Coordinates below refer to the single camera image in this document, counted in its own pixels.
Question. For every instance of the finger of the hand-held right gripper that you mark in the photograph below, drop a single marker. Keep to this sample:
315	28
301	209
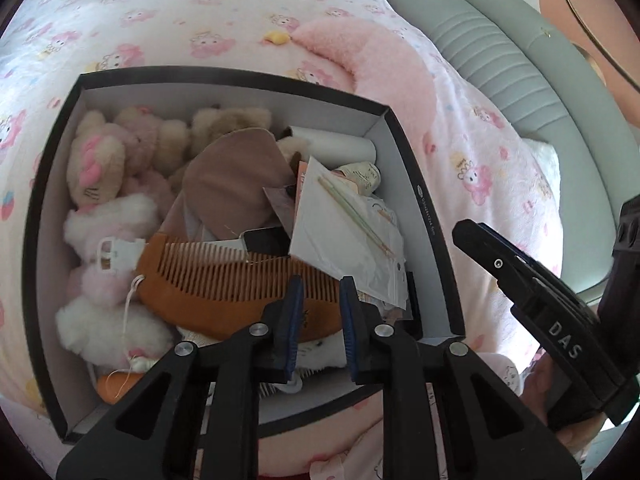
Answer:
480	245

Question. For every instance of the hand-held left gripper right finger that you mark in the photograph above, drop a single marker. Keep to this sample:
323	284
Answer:
350	330

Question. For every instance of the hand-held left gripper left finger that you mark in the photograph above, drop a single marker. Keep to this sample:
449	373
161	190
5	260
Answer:
292	330

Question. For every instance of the wooden comb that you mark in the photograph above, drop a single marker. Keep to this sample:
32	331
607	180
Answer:
200	310

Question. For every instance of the brown foil sachet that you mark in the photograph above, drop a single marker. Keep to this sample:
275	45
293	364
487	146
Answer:
280	210

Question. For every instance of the black storage box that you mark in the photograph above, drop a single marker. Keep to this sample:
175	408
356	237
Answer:
50	185

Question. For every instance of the person's right hand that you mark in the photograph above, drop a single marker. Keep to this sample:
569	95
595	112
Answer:
537	385

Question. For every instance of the white bristle hairbrush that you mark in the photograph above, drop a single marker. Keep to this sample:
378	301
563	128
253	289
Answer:
290	385

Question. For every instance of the black small card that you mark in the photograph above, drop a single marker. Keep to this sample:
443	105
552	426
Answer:
267	242

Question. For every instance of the clear white plastic packet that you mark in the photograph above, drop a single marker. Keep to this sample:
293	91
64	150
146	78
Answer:
330	230

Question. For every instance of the white fluffy cloth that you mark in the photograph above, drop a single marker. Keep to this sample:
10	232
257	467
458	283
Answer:
542	160

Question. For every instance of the pale green thin stick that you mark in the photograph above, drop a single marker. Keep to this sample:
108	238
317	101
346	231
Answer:
350	207

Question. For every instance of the beige patterned roll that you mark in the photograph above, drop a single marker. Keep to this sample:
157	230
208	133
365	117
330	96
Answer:
362	177

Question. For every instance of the brown fabric pouch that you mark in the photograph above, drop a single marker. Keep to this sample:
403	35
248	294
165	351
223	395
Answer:
230	180

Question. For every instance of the white paper roll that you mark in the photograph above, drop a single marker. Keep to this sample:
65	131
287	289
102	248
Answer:
330	147

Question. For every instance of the orange plastic item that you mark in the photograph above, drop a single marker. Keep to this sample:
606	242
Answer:
117	387

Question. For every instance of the white plastic clip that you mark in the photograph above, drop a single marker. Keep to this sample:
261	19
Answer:
117	255

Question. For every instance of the white pink plush toy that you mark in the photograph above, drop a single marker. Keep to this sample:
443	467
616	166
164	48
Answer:
100	325

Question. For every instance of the grey-green padded headboard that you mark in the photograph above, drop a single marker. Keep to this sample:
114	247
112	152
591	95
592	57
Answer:
475	45

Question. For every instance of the pink crescent plush pillow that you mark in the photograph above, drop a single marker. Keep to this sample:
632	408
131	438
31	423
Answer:
380	65

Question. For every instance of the tan plush bear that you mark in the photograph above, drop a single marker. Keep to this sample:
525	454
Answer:
225	120

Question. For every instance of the pink plush bear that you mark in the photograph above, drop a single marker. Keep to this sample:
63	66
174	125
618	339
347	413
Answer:
145	135

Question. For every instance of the beige plush toy pink bow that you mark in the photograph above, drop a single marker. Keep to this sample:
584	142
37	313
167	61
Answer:
95	160

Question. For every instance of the small yellow toy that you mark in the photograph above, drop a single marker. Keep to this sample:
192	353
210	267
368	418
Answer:
277	36

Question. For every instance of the pink printed bed sheet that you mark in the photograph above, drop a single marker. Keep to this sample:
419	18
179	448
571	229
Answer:
200	10

